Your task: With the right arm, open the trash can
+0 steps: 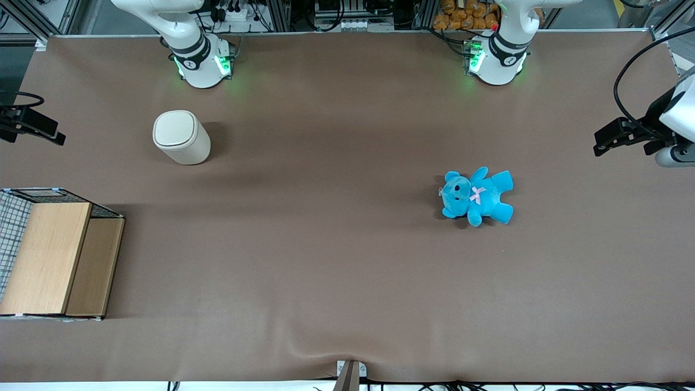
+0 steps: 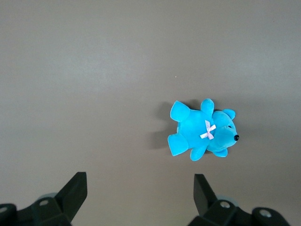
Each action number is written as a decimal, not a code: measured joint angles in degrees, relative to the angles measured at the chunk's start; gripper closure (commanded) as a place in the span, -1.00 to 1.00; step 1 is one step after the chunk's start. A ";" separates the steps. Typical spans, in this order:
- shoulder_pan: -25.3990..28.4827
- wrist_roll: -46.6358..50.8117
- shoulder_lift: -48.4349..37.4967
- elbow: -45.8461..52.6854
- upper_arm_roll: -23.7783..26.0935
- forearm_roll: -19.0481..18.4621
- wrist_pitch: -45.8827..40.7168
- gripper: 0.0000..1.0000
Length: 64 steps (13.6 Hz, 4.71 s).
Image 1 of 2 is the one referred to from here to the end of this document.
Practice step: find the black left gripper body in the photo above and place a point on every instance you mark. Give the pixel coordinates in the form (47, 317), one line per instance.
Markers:
(650, 128)

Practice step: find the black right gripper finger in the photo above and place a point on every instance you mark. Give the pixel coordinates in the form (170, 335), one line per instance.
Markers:
(38, 126)
(6, 136)

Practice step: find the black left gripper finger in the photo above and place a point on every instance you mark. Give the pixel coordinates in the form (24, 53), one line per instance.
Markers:
(616, 129)
(619, 145)

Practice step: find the cream trash can lid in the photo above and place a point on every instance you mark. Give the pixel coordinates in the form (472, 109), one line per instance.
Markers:
(175, 128)

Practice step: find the cream plastic trash can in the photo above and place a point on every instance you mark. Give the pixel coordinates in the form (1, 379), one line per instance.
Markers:
(191, 149)

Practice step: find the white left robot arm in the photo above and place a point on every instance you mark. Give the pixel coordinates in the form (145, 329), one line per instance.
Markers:
(497, 62)

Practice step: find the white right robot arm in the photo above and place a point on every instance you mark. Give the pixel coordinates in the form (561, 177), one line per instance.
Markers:
(200, 60)

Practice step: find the wooden shelf board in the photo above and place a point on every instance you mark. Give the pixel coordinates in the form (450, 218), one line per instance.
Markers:
(46, 255)
(95, 266)

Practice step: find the blue teddy bear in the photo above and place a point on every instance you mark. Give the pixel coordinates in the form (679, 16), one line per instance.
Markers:
(476, 196)

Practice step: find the orange stuffed toys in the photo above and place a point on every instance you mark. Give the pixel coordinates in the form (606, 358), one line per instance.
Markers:
(467, 13)

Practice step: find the white power strip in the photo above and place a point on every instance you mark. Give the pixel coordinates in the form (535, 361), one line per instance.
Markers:
(239, 13)

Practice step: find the white terminal block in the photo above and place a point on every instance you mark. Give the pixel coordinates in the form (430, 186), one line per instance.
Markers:
(364, 25)

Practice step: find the brown table cloth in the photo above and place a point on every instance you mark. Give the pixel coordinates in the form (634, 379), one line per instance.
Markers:
(326, 244)

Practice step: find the aluminium frame post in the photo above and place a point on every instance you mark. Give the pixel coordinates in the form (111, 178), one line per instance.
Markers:
(38, 19)
(670, 19)

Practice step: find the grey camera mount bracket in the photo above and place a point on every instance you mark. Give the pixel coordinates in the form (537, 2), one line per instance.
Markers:
(350, 376)

